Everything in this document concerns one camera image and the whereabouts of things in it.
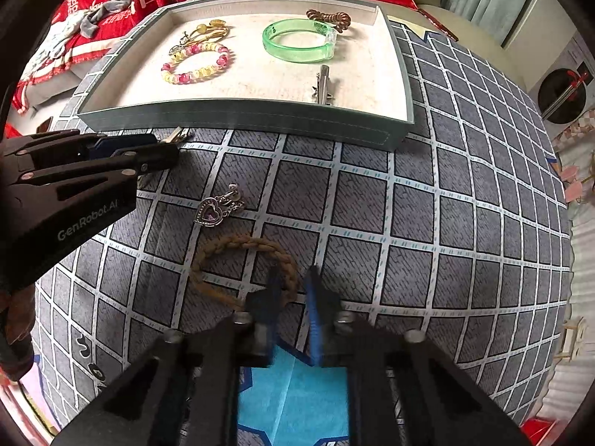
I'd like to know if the brown spiral hair tie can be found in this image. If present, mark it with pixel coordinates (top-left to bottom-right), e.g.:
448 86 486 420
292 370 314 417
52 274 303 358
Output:
306 8 351 33

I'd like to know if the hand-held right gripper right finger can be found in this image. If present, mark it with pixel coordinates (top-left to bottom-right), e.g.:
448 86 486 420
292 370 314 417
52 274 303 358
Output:
304 265 535 446

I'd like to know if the grey garment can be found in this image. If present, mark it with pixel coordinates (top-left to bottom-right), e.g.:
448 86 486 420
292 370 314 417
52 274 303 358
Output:
77 0 140 38

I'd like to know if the silver heart pendant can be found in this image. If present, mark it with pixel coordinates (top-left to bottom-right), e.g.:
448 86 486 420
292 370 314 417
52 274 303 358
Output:
195 183 246 228

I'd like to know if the person's left forearm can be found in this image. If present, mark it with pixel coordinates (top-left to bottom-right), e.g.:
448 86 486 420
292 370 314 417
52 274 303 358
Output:
0 283 37 377

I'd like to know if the pink wooden decoration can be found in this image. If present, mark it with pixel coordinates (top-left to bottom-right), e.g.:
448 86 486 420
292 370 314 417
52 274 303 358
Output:
551 116 595 205

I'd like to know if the white shallow tray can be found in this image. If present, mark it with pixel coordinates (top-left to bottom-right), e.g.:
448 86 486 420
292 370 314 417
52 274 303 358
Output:
74 0 416 150

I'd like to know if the pink yellow beaded bracelet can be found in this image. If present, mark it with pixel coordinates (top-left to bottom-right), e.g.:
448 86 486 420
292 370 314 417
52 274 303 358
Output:
160 42 233 85

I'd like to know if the small wooden stand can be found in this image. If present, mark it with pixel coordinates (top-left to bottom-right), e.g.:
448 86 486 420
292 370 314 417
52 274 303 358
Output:
555 318 586 363

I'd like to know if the brown braided bracelet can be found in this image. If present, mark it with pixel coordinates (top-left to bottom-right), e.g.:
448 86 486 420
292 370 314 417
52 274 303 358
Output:
188 235 298 310

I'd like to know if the grey checked star tablecloth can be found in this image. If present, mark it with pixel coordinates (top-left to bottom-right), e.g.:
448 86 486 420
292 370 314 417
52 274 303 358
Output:
32 9 575 446

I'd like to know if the white washing machine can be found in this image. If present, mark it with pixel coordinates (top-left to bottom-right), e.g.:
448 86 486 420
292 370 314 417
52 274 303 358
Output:
530 32 595 124

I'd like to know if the white sheer curtain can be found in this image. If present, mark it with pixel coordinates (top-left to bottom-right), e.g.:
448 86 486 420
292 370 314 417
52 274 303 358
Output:
534 204 595 428

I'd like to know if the red handled mop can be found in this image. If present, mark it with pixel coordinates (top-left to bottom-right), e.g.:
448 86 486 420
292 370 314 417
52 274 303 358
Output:
541 72 591 117

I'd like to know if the light blue garment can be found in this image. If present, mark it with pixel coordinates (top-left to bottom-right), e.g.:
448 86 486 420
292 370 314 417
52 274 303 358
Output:
21 21 77 91

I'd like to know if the yellow sunflower bracelet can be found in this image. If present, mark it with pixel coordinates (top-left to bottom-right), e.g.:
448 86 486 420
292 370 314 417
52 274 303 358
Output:
180 19 230 43

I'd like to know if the silver hair clip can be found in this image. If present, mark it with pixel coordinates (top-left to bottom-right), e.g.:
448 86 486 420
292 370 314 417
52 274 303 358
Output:
311 65 338 103

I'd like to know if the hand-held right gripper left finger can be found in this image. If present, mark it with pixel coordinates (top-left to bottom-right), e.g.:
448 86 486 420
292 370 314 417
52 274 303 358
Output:
51 265 289 446

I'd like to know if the red patterned strip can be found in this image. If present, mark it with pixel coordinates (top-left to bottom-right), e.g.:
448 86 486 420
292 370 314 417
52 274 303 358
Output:
416 7 459 42

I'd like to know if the grey-green sofa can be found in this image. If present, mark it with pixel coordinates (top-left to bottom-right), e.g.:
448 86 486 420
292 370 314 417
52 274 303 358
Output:
25 77 73 109

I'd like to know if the small beige hair clip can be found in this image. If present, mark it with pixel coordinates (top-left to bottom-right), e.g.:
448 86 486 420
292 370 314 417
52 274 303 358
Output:
160 126 193 146

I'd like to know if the green translucent bangle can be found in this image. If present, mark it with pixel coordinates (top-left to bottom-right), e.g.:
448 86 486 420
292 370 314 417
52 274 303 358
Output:
261 17 336 62

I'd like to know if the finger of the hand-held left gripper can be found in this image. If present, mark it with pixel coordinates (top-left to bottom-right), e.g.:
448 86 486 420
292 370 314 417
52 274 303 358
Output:
19 143 180 187
0 131 160 169

